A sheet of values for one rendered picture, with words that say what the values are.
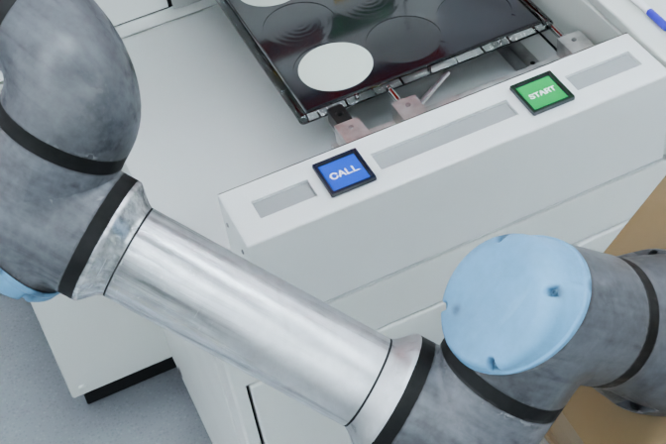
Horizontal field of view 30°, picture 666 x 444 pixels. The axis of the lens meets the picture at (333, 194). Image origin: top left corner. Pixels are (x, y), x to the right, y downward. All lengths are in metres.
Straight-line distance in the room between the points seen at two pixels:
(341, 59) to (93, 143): 0.71
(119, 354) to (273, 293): 1.33
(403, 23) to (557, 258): 0.77
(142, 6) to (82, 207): 0.90
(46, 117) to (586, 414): 0.58
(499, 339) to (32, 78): 0.42
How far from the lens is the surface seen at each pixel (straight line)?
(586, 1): 1.67
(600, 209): 1.62
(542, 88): 1.50
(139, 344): 2.36
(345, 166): 1.42
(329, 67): 1.66
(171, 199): 1.63
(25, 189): 1.02
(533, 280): 0.99
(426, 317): 1.58
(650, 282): 1.09
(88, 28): 1.02
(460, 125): 1.47
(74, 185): 1.02
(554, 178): 1.53
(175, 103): 1.78
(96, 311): 2.27
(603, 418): 1.22
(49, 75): 1.00
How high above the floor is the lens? 1.94
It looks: 45 degrees down
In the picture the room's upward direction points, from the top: 9 degrees counter-clockwise
